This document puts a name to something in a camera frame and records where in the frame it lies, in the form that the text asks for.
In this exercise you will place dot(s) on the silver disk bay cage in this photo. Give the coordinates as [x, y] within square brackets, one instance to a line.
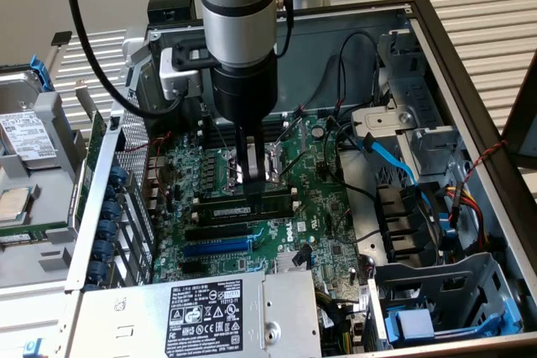
[419, 94]

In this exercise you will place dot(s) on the open metal PC case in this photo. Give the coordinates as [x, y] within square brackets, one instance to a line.
[319, 39]

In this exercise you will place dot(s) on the grey disk bay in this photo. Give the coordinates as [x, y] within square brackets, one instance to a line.
[440, 274]

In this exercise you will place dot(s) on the blue expansion slot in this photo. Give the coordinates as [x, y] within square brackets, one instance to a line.
[216, 247]

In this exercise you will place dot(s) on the blue disk tray grey pad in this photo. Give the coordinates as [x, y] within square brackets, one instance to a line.
[409, 324]

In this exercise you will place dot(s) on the thin metal locking lever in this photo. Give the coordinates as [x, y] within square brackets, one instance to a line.
[293, 163]
[224, 142]

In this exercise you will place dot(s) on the green graphics card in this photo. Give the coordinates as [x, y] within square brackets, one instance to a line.
[94, 136]

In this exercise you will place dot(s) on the wrist camera silver mount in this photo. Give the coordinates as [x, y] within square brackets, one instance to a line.
[180, 81]

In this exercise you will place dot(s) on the silver power supply unit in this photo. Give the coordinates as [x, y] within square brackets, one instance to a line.
[138, 324]

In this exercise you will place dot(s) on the long black expansion slot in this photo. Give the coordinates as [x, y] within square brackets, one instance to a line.
[216, 233]

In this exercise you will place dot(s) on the dark brown panel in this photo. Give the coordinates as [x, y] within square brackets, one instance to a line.
[522, 115]

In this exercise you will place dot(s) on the green motherboard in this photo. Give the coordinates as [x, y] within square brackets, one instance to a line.
[310, 190]

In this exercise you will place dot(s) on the short black expansion slot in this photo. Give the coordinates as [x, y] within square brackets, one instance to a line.
[191, 266]

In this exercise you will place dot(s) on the blue plastic latch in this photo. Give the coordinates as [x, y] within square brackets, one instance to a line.
[33, 349]

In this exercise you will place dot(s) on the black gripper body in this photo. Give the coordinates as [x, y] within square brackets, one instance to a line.
[243, 89]

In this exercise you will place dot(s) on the CPU socket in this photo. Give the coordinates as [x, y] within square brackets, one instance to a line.
[231, 173]

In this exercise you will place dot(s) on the metal socket cover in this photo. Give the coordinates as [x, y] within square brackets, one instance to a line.
[275, 156]

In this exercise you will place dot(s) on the blue card retention clip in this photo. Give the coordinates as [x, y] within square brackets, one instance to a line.
[111, 210]
[97, 272]
[110, 193]
[118, 175]
[107, 230]
[102, 250]

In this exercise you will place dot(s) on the silver CPU chip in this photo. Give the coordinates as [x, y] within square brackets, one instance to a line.
[12, 205]

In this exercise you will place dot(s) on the silver chipset heatsink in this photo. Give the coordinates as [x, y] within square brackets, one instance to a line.
[283, 263]

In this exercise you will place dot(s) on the silver coin battery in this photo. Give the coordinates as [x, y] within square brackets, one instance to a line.
[319, 132]

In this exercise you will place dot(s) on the black table end cap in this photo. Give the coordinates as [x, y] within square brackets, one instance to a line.
[61, 38]

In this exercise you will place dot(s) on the blue plastic disk carrier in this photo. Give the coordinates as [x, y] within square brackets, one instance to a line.
[42, 75]

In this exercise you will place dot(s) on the black plastic disk brackets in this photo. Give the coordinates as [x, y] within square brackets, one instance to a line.
[398, 215]

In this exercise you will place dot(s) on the RAM slot white latches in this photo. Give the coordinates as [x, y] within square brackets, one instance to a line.
[272, 122]
[194, 216]
[218, 198]
[270, 134]

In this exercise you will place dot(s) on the black box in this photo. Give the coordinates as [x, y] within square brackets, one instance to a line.
[172, 3]

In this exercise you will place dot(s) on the silver hard disk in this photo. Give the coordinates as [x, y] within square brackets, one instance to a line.
[25, 136]

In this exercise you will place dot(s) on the metal port block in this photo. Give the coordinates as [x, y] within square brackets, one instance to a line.
[153, 186]

